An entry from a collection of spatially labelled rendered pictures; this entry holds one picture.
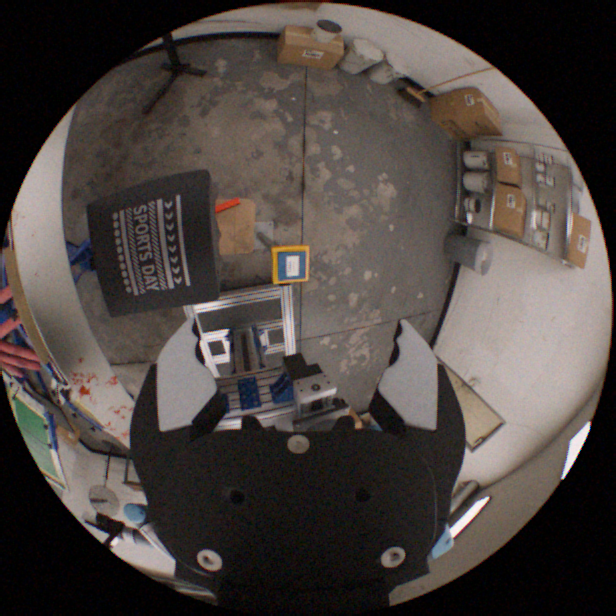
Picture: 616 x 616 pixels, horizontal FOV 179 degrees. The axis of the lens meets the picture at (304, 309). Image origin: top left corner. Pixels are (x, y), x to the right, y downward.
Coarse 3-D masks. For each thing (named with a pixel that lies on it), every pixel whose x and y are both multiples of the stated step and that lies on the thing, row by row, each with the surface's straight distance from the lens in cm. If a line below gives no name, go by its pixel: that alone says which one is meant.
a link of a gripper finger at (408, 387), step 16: (400, 320) 13; (400, 336) 11; (416, 336) 12; (400, 352) 10; (416, 352) 10; (432, 352) 11; (400, 368) 9; (416, 368) 9; (432, 368) 10; (384, 384) 8; (400, 384) 8; (416, 384) 9; (432, 384) 9; (384, 400) 8; (400, 400) 8; (416, 400) 8; (432, 400) 8; (384, 416) 8; (400, 416) 7; (416, 416) 8; (432, 416) 8
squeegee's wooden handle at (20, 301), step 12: (12, 252) 76; (12, 264) 75; (12, 276) 75; (12, 288) 75; (24, 300) 75; (24, 312) 76; (24, 324) 76; (36, 336) 77; (36, 348) 78; (48, 360) 79
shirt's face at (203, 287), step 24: (120, 192) 78; (144, 192) 73; (168, 192) 69; (192, 192) 67; (96, 216) 84; (192, 216) 66; (96, 240) 84; (192, 240) 67; (96, 264) 86; (192, 264) 68; (120, 288) 82; (192, 288) 71; (120, 312) 86
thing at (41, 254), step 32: (64, 128) 17; (32, 192) 16; (32, 224) 15; (32, 256) 15; (64, 256) 15; (32, 288) 15; (64, 288) 15; (64, 320) 15; (64, 352) 16; (96, 352) 16; (96, 384) 17; (96, 416) 18; (128, 416) 20
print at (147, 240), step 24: (120, 216) 77; (144, 216) 72; (168, 216) 69; (120, 240) 77; (144, 240) 72; (168, 240) 69; (120, 264) 79; (144, 264) 74; (168, 264) 70; (144, 288) 77; (168, 288) 73
